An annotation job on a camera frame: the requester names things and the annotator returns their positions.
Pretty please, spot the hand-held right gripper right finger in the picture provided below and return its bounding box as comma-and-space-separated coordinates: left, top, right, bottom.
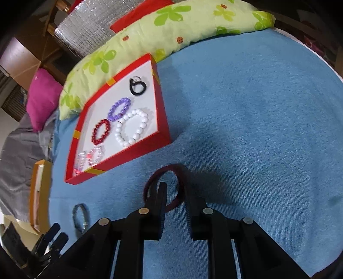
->
184, 188, 313, 279

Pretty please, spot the red bead bracelet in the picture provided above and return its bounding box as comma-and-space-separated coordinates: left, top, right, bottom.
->
91, 119, 111, 145

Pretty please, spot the silver metal bangle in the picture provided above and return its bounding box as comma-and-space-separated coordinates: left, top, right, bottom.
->
72, 203, 89, 233

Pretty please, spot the orange cardboard box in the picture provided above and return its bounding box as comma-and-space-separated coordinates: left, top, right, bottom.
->
29, 159, 53, 233

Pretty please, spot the maroon bangle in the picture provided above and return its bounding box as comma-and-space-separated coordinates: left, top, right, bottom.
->
143, 165, 186, 214

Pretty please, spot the purple bead bracelet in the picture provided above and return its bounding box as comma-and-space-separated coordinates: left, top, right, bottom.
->
107, 97, 132, 122

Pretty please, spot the wooden railing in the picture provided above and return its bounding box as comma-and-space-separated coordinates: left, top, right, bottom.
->
44, 0, 71, 36

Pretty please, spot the black hair tie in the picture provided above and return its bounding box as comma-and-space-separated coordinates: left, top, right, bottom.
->
128, 76, 147, 96

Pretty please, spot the large white bead bracelet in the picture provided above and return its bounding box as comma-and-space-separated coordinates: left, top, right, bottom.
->
114, 108, 149, 147

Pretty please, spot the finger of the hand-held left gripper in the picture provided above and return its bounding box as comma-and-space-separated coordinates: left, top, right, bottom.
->
43, 223, 61, 243
51, 232, 69, 254

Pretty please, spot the magenta pillow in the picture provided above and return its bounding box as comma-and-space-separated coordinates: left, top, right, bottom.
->
26, 68, 64, 132

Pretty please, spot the green floral pillow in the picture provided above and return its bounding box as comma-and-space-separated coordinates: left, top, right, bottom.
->
58, 0, 276, 121

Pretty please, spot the red shallow cardboard box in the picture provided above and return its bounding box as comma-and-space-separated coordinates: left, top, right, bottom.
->
64, 53, 172, 185

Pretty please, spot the brown lattice screen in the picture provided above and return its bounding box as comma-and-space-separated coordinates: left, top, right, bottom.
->
1, 87, 30, 122

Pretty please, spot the grey blanket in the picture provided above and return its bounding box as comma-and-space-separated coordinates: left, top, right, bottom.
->
0, 109, 58, 224

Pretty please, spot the brown wooden cabinet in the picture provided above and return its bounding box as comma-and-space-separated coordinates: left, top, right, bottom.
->
0, 0, 71, 89

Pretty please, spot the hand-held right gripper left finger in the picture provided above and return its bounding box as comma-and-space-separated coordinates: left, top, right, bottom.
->
55, 182, 169, 279

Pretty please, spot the silver foil insulation panel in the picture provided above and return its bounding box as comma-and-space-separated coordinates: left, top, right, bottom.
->
54, 0, 151, 58

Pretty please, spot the red cushion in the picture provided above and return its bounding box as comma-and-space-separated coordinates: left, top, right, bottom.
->
110, 0, 175, 33

